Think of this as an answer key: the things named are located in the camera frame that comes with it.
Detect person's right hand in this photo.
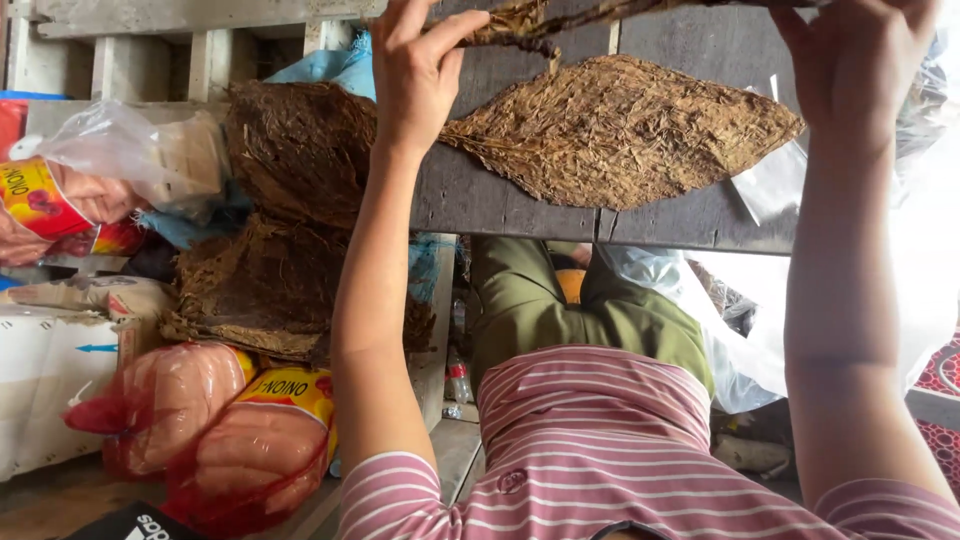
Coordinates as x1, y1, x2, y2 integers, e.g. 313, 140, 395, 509
768, 0, 942, 145

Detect person's left hand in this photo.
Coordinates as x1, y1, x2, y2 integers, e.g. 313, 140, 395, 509
369, 0, 492, 151

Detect curled dried tobacco leaf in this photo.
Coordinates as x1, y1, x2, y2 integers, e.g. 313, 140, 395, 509
426, 0, 830, 60

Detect small clear plastic sleeve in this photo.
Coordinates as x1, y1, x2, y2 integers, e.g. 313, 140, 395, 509
729, 73, 813, 228

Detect flat dried tobacco leaf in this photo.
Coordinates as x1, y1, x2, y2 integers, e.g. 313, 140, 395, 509
438, 54, 806, 212

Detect dark wooden table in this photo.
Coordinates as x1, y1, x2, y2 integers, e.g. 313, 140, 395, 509
408, 0, 813, 258

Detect orange round object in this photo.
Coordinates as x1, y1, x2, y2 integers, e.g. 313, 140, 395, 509
554, 267, 587, 306

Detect olive green trousers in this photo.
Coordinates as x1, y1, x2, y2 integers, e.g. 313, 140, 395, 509
468, 236, 716, 399

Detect red patterned mat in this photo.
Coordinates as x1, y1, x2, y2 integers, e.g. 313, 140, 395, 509
906, 330, 960, 500

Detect blue woven sack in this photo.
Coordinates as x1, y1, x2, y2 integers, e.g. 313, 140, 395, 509
137, 30, 460, 303

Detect pink striped shirt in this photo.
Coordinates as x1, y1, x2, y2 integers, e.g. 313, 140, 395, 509
336, 343, 960, 540

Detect small plastic bottle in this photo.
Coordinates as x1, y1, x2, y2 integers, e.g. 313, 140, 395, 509
447, 345, 475, 406

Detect dark brown tobacco leaf bundle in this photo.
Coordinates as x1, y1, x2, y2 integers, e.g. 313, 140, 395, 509
223, 81, 380, 231

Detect stack of dried tobacco leaves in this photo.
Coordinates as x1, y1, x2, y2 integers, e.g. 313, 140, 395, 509
159, 213, 438, 366

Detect pale wooden crate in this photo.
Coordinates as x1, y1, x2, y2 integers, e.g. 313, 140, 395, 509
0, 0, 391, 106

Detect clear crumpled plastic bag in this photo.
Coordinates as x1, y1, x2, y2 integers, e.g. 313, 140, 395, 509
28, 99, 232, 220

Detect red net onion bag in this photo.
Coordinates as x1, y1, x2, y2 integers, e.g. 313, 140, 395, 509
159, 366, 340, 538
63, 341, 258, 483
0, 157, 151, 265

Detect white cardboard box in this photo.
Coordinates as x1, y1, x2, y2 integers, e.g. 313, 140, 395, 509
0, 273, 179, 483

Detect black bag with white print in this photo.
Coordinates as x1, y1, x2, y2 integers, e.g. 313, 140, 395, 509
60, 501, 205, 540

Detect pale wooden post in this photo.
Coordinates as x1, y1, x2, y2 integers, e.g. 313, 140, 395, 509
407, 232, 481, 505

